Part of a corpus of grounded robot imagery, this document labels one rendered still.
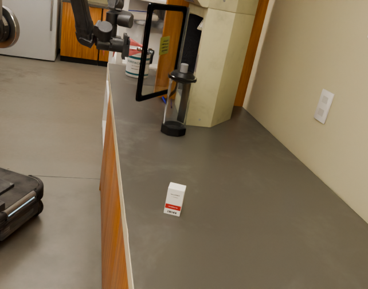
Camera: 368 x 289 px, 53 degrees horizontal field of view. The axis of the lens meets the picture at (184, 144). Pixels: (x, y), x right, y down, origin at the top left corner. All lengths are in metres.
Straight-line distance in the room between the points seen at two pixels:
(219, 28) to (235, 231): 0.83
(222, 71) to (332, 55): 0.41
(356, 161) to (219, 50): 0.65
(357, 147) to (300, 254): 0.48
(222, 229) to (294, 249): 0.18
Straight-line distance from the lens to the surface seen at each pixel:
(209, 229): 0.93
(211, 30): 1.48
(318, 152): 1.45
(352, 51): 1.39
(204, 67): 1.50
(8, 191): 2.33
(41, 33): 6.42
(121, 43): 1.60
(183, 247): 0.85
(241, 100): 2.01
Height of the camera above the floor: 1.46
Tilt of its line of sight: 22 degrees down
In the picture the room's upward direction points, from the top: 11 degrees clockwise
